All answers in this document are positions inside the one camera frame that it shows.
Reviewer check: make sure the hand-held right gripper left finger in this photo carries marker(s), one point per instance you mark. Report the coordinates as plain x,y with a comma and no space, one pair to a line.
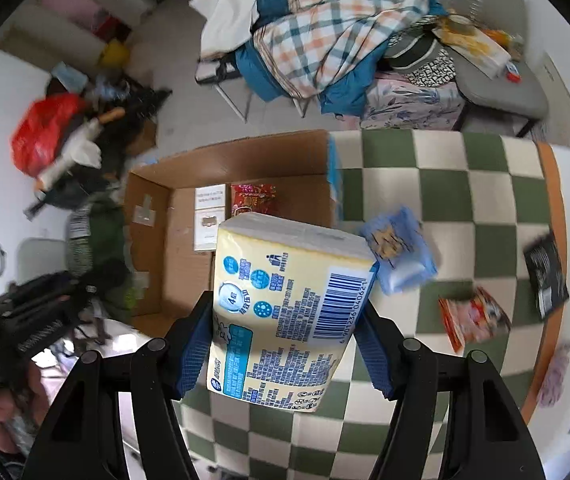
194,357

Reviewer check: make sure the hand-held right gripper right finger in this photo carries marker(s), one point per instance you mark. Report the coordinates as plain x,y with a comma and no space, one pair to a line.
376,360

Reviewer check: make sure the yellow tissue pack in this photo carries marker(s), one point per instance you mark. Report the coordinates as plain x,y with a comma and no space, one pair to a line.
285,310

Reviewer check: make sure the brown cardboard box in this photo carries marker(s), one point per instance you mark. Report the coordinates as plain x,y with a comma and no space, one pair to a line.
180,250

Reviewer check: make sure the grey seat back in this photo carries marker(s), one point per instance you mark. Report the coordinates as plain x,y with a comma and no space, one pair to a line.
42,260

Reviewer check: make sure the red snack packet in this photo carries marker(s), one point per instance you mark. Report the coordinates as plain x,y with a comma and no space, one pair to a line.
472,317
252,200

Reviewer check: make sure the green bag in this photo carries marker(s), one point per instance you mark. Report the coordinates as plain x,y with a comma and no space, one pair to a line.
102,240

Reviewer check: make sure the blue tissue packet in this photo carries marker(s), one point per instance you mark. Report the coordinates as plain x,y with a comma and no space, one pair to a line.
400,250

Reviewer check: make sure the white card box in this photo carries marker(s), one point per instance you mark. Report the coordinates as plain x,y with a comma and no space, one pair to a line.
210,215

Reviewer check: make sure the white rolled paper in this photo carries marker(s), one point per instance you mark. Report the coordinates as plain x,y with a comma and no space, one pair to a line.
77,145

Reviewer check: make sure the red plastic bag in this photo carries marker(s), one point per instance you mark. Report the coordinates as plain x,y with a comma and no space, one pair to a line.
40,130

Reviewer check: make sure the green white checkered tablecloth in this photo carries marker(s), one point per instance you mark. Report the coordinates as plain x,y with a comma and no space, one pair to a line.
465,200

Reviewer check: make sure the light blue packet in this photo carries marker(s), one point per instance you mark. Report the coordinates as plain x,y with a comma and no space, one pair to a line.
336,180

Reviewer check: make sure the black packet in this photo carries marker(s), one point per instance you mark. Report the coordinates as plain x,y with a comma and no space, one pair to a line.
547,275

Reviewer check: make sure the blue face mask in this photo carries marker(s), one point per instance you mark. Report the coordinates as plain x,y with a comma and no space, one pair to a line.
69,76

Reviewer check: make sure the floral cloth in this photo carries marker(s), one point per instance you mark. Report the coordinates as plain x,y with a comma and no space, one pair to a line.
410,102

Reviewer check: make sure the yellow container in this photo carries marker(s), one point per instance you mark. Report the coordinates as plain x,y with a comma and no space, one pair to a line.
114,54

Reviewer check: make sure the metal folding chair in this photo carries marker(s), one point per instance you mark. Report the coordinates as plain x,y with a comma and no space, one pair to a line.
220,72

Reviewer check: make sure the grey chair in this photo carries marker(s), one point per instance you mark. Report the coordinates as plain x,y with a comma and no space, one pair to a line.
495,90

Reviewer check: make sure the black patterned hat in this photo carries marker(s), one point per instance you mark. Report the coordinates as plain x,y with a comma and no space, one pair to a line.
422,60

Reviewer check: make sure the pink storage box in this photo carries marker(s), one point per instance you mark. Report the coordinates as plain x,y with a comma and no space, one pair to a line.
77,5

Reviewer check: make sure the yellow snack packet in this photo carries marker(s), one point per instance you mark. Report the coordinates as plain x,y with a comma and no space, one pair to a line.
475,45

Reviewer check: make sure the plaid blanket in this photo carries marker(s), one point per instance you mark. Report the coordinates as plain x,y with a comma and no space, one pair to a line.
325,25

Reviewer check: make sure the white pillow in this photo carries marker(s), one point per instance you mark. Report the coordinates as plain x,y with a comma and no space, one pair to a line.
225,10

